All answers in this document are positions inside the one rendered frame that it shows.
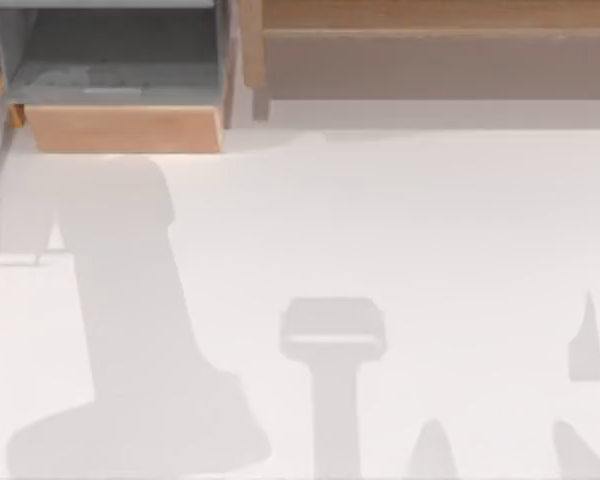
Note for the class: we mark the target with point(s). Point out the pale wooden drawer front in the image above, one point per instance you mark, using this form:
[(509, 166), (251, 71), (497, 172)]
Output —
[(122, 127)]

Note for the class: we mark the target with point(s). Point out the wooden cupboard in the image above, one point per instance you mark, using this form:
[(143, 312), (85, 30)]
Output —
[(430, 55)]

